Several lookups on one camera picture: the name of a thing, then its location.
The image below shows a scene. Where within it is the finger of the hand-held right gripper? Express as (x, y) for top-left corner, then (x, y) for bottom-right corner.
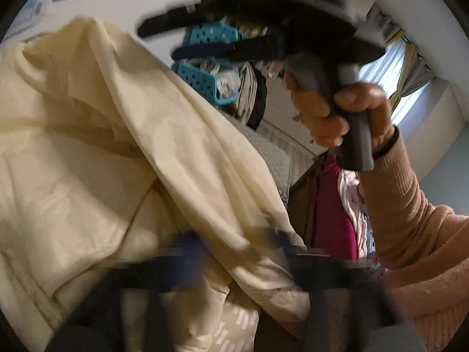
(171, 38), (288, 62)
(137, 4), (235, 40)

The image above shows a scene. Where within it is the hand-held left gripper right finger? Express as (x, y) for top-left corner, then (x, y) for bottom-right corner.
(270, 229), (408, 352)

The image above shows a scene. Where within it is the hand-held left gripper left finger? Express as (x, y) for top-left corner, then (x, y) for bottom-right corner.
(73, 229), (211, 352)

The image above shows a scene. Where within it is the cream garment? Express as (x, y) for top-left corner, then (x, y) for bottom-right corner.
(0, 16), (312, 341)

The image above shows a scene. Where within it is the person's right forearm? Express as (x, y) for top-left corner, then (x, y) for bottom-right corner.
(357, 128), (469, 273)

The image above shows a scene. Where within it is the pile of folded clothes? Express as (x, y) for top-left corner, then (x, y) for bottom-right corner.
(200, 16), (284, 131)

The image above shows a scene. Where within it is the person's right hand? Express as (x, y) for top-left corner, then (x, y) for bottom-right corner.
(285, 74), (398, 153)

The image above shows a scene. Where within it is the blue perforated plastic basket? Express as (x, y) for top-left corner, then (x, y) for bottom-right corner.
(182, 21), (239, 49)
(171, 62), (240, 109)

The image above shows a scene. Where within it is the brown cloth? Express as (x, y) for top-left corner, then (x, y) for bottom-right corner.
(288, 157), (325, 252)

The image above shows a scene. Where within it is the magenta cloth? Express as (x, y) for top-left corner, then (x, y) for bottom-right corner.
(314, 153), (358, 262)

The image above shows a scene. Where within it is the white patterned cloth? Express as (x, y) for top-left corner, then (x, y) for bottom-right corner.
(337, 169), (376, 263)

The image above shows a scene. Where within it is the grey patterned pillow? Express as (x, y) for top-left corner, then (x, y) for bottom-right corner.
(223, 112), (292, 200)

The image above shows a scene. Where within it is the beige patterned bedsheet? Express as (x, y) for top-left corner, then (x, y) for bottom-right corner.
(207, 290), (262, 352)

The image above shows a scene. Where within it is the grey and yellow curtain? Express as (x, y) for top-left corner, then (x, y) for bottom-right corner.
(364, 4), (438, 109)

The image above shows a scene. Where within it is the black wrist band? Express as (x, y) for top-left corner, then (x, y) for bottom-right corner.
(372, 126), (401, 160)

